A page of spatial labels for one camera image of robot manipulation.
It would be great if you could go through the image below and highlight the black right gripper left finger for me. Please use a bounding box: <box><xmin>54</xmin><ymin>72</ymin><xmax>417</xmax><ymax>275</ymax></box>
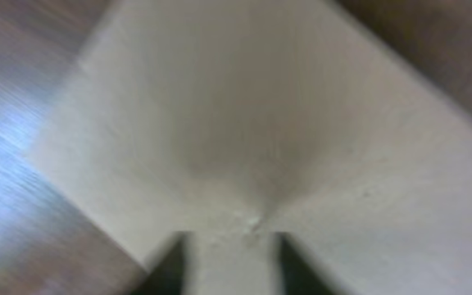
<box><xmin>131</xmin><ymin>231</ymin><xmax>190</xmax><ymax>295</ymax></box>

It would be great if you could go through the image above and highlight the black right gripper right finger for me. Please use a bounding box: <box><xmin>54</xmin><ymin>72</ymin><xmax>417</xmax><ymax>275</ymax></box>
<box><xmin>275</xmin><ymin>232</ymin><xmax>338</xmax><ymax>295</ymax></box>

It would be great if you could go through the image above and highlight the cardboard box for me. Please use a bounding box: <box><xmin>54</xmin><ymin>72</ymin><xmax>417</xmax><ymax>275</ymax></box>
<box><xmin>29</xmin><ymin>0</ymin><xmax>472</xmax><ymax>294</ymax></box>

